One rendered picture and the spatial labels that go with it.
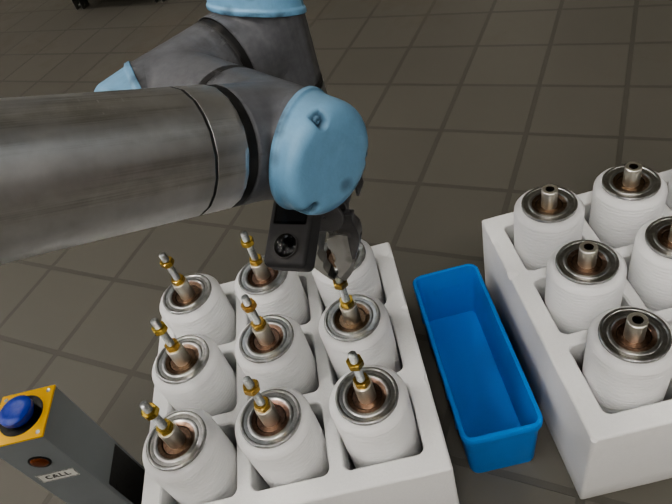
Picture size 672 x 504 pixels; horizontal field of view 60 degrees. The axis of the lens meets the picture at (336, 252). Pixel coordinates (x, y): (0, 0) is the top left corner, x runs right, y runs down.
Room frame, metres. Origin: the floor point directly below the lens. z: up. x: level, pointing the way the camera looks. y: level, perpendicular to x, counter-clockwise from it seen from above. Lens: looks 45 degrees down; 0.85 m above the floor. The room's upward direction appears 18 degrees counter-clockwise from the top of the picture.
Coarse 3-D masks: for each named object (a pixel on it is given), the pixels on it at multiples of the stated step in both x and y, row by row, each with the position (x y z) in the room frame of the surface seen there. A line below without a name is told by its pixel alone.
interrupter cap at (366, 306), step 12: (336, 300) 0.52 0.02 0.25; (360, 300) 0.50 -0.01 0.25; (372, 300) 0.50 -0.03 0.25; (336, 312) 0.50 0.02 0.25; (360, 312) 0.49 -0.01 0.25; (372, 312) 0.48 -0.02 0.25; (324, 324) 0.48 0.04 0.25; (336, 324) 0.48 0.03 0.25; (360, 324) 0.47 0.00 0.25; (372, 324) 0.46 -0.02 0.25; (336, 336) 0.46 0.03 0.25; (348, 336) 0.45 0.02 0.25; (360, 336) 0.45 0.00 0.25
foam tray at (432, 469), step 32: (384, 256) 0.64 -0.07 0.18; (224, 288) 0.68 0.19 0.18; (384, 288) 0.57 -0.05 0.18; (224, 352) 0.55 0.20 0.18; (320, 352) 0.50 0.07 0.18; (416, 352) 0.45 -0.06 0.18; (320, 384) 0.45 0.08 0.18; (416, 384) 0.40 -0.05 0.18; (224, 416) 0.44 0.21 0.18; (320, 416) 0.42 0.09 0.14; (416, 416) 0.36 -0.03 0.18; (256, 480) 0.35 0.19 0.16; (320, 480) 0.32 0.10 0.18; (352, 480) 0.30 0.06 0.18; (384, 480) 0.29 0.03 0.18; (416, 480) 0.28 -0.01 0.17; (448, 480) 0.28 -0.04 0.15
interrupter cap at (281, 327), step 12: (276, 324) 0.51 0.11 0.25; (288, 324) 0.50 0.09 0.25; (240, 336) 0.51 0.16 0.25; (252, 336) 0.50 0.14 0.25; (276, 336) 0.49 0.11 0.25; (288, 336) 0.48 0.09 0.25; (240, 348) 0.49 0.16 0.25; (252, 348) 0.48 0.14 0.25; (264, 348) 0.48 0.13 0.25; (276, 348) 0.47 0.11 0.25; (288, 348) 0.47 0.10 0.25; (252, 360) 0.46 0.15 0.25; (264, 360) 0.46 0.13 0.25
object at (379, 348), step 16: (320, 320) 0.50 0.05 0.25; (384, 320) 0.46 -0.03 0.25; (320, 336) 0.48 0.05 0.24; (368, 336) 0.45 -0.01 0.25; (384, 336) 0.45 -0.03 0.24; (336, 352) 0.45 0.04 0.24; (368, 352) 0.44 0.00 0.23; (384, 352) 0.44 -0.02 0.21; (336, 368) 0.46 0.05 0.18; (400, 368) 0.46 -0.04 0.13
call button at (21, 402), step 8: (16, 400) 0.46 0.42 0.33; (24, 400) 0.45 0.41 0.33; (32, 400) 0.46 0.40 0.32; (8, 408) 0.45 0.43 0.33; (16, 408) 0.44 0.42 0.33; (24, 408) 0.44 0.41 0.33; (32, 408) 0.44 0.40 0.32; (0, 416) 0.44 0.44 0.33; (8, 416) 0.44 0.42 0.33; (16, 416) 0.43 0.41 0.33; (24, 416) 0.43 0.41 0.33; (8, 424) 0.43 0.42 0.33; (16, 424) 0.42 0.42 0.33
